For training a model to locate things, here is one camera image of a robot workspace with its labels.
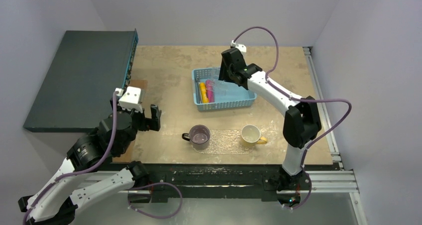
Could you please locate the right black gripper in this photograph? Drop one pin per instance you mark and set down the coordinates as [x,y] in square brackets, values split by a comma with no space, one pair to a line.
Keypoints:
[227,65]

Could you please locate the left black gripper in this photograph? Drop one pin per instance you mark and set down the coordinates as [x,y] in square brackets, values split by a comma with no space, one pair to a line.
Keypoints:
[154,122]

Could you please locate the clear plastic packaging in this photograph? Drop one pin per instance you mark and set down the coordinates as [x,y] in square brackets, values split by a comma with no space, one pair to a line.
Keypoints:
[222,89]

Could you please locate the pink toothpaste tube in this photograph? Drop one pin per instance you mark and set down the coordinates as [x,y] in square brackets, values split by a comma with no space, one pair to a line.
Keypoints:
[210,91]

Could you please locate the light blue perforated basket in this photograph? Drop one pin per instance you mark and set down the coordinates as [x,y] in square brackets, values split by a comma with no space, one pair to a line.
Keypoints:
[242,97]

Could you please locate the purple translucent mug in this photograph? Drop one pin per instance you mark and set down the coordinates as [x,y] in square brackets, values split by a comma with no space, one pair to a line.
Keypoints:
[198,136]

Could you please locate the yellow mug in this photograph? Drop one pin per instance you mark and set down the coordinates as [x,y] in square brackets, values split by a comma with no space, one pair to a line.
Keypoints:
[250,136]

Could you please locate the clear textured oval tray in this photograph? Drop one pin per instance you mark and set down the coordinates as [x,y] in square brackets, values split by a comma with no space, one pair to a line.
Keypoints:
[224,142]

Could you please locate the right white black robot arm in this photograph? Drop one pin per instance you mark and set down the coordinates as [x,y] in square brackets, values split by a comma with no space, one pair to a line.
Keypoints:
[301,118]

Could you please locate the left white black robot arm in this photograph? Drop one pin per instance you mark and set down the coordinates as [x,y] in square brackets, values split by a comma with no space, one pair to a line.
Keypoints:
[58,202]

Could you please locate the yellow toothpaste tube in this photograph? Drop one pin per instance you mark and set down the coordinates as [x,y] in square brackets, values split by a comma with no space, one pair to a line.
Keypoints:
[203,91]

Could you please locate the grey toothbrush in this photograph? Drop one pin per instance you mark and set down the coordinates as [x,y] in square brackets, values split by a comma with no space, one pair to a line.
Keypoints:
[198,91]

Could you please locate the dark grey flat box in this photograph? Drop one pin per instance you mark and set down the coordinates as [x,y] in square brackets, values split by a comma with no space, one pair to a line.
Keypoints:
[76,91]

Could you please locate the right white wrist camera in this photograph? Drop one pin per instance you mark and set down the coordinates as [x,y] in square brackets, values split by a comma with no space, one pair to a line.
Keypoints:
[241,47]

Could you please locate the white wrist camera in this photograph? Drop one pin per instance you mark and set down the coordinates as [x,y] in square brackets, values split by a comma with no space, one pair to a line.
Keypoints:
[130,98]
[241,47]

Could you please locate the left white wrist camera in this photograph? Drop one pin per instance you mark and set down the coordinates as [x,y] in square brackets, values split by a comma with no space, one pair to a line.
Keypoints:
[130,98]

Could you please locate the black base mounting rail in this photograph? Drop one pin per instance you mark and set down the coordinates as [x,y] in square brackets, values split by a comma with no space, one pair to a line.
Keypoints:
[267,183]

